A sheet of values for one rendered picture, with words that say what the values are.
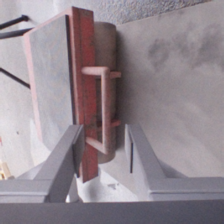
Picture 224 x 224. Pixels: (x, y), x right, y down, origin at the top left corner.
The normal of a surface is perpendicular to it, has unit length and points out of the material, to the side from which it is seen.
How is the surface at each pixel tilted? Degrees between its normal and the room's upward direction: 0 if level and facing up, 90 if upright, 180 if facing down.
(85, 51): 90
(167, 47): 0
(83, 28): 90
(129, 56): 0
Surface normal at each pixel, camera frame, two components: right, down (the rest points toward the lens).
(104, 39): 0.45, 0.24
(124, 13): -0.75, 0.18
